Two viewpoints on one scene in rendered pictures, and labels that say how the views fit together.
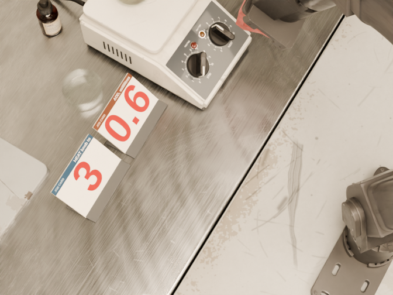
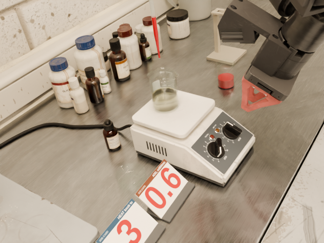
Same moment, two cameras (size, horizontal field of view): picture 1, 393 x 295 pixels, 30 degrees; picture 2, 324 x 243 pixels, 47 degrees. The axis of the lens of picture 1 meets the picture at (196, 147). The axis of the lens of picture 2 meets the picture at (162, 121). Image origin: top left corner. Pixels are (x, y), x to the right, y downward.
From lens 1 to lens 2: 0.43 m
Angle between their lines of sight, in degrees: 33
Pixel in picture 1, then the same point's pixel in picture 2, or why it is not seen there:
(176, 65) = (199, 148)
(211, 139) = (232, 206)
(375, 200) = not seen: outside the picture
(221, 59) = (234, 148)
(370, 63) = not seen: outside the picture
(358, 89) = not seen: outside the picture
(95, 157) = (135, 218)
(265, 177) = (283, 232)
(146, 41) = (175, 130)
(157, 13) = (183, 115)
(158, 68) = (185, 150)
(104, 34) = (146, 134)
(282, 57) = (280, 151)
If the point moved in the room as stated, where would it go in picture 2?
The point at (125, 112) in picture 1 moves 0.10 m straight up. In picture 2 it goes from (161, 186) to (153, 141)
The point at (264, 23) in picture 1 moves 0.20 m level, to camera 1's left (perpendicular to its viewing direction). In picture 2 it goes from (263, 77) to (125, 85)
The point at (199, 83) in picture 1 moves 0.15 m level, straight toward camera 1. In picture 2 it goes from (218, 162) to (220, 237)
